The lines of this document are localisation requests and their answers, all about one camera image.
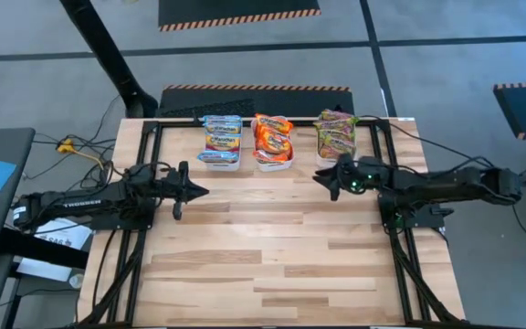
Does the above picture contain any white plastic bin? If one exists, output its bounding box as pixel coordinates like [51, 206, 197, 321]
[315, 116, 359, 168]
[197, 113, 243, 173]
[250, 116, 296, 174]

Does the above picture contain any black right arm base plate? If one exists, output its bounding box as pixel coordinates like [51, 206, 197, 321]
[377, 191, 455, 229]

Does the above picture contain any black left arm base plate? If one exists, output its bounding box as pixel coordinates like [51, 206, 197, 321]
[73, 200, 157, 231]

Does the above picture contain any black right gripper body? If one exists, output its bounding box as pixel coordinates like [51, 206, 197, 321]
[330, 153, 385, 202]

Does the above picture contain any black desk beam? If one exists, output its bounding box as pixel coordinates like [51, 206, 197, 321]
[0, 227, 89, 270]

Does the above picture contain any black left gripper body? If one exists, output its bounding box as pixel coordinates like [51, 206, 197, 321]
[160, 160, 190, 221]

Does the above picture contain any white printed paper sheet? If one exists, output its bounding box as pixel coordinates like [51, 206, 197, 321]
[34, 218, 93, 250]

